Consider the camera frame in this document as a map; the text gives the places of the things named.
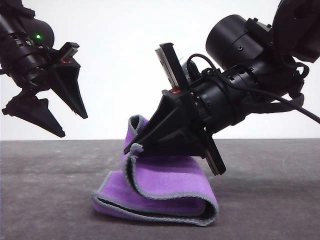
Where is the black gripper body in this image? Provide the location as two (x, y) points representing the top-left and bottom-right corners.
(154, 42), (291, 176)
(0, 31), (81, 98)

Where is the purple towel with grey hem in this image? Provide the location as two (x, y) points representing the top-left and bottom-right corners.
(91, 114), (220, 227)

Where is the grey table cloth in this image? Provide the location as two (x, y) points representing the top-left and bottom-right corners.
(0, 138), (320, 240)

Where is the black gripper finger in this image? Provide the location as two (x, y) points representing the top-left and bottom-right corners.
(1, 95), (67, 138)
(123, 89), (193, 154)
(50, 61), (89, 120)
(138, 116), (207, 159)

